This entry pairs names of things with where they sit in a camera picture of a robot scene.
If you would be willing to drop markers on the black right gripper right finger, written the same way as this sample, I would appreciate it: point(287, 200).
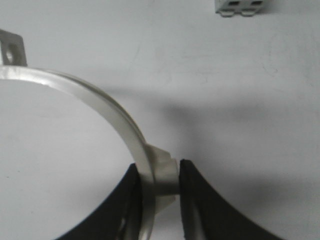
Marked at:
point(206, 215)

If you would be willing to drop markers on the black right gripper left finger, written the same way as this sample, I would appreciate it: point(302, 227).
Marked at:
point(118, 217)

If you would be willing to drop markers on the white half clamp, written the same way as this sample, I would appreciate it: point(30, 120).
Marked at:
point(158, 172)

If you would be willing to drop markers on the white circuit breaker red switch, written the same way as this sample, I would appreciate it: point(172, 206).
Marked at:
point(246, 8)

